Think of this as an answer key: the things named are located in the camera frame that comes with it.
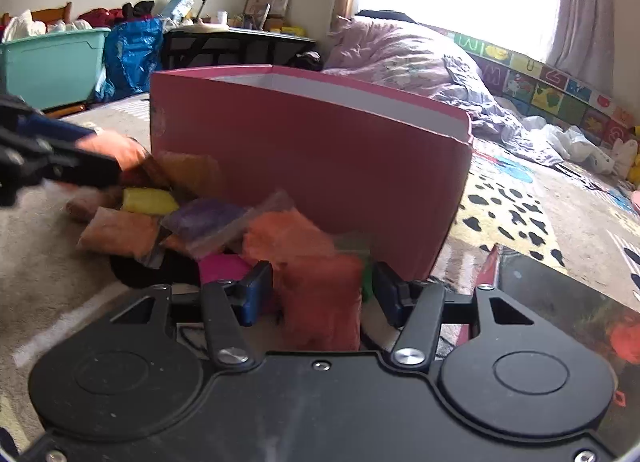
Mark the blue plastic bag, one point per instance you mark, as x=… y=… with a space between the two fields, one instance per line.
x=132 y=54

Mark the white plush toy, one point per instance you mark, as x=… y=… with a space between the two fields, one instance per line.
x=620 y=156

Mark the light blue package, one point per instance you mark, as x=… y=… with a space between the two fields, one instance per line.
x=177 y=5

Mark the amber clay packet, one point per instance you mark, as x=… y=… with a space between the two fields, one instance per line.
x=189 y=170

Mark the dark cloth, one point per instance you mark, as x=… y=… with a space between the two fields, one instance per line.
x=306 y=60

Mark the lilac duvet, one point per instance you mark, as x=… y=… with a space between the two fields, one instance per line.
x=410 y=61

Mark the red-orange clay packet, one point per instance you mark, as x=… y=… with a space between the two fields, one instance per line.
x=310 y=287

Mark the wooden chair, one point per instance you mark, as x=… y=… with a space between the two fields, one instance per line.
x=50 y=11

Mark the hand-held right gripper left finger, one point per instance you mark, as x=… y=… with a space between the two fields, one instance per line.
x=256 y=292

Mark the black clay packet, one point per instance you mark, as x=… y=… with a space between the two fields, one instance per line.
x=150 y=272

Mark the white clothes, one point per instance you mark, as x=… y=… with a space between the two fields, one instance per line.
x=22 y=25

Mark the orange clay packet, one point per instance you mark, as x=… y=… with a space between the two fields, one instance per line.
x=120 y=151

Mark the lilac curtain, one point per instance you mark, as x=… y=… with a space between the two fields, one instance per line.
x=582 y=1

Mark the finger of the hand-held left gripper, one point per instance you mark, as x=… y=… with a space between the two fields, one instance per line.
x=85 y=166
x=60 y=126

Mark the black clothes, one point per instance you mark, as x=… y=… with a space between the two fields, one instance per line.
x=139 y=9

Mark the framed picture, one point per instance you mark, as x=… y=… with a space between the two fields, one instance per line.
x=269 y=1

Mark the red clothes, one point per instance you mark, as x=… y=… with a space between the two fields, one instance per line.
x=102 y=16

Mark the green clay packet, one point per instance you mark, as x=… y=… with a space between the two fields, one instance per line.
x=366 y=277

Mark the purple clay packet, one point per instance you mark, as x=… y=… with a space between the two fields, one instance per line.
x=210 y=219

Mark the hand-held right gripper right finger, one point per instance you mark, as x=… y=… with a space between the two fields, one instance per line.
x=387 y=294

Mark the brown clay packet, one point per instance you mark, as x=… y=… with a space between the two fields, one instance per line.
x=82 y=209

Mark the yellow clay packet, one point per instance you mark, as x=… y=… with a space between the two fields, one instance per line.
x=150 y=201

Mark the black desk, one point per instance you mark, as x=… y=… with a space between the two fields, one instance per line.
x=225 y=49

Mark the peach clay packet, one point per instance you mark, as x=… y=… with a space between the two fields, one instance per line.
x=117 y=234

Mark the large pink box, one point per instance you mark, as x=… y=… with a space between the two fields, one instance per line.
x=310 y=166

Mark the white plastic bag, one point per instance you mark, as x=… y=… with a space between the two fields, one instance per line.
x=562 y=136

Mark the colourful foam puzzle mat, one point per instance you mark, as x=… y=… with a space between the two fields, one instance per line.
x=545 y=91

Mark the teal storage bin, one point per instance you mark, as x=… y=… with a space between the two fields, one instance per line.
x=47 y=66

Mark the magenta clay packet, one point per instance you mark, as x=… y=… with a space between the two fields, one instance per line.
x=222 y=269

